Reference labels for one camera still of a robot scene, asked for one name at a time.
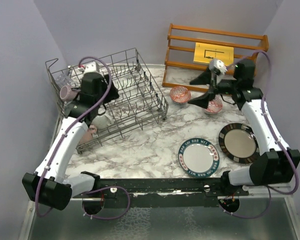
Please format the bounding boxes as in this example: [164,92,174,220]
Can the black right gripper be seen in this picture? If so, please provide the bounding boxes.
[188,64,240,109]

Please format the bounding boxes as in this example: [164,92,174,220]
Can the white speckled mug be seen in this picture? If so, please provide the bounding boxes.
[91,113,114,130]

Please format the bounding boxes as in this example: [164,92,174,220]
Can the pink mug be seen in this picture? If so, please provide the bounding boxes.
[78,125,97,145]

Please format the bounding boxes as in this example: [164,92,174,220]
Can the purple glass mug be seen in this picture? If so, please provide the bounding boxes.
[59,85,80,102]

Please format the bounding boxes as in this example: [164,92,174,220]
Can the clear octagonal glass tumbler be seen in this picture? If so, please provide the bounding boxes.
[55,73,73,89]

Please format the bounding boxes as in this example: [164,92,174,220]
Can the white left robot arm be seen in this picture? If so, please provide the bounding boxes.
[22,72,119,211]

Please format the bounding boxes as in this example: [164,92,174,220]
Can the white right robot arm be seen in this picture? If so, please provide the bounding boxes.
[189,58,300,196]

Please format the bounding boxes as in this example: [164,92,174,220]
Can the wooden shelf rack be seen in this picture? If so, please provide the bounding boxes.
[162,23,269,93]

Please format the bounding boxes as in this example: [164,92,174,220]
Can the red patterned bowl far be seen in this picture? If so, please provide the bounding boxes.
[204,96,223,115]

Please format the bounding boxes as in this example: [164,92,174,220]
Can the red patterned bowl near mug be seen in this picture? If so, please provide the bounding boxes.
[169,85,191,104]

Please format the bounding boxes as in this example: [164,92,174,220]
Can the yellow book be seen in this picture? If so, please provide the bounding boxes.
[193,42,234,66]

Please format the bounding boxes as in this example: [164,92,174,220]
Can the dark rimmed beige plate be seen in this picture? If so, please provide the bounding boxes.
[218,123,260,164]

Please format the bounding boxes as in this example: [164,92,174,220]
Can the green rimmed white plate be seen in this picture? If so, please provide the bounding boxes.
[177,137,220,178]

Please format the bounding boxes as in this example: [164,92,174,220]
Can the grey wire dish rack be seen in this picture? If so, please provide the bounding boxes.
[45,48,169,154]

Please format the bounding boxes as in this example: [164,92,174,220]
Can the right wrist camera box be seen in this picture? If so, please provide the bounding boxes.
[208,58,227,76]

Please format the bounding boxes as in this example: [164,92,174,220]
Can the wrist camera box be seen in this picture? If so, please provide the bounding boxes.
[78,61,100,75]
[208,58,227,76]

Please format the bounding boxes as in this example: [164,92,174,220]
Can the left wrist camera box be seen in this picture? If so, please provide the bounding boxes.
[78,61,100,75]

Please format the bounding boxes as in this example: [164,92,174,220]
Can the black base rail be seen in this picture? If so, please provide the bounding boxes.
[74,177,249,209]

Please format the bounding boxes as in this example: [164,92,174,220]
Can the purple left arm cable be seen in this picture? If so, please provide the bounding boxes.
[34,56,131,221]

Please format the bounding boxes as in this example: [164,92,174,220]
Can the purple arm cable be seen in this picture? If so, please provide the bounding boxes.
[218,49,300,220]
[34,56,131,221]

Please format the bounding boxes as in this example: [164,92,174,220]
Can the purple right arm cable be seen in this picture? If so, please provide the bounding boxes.
[218,49,300,220]

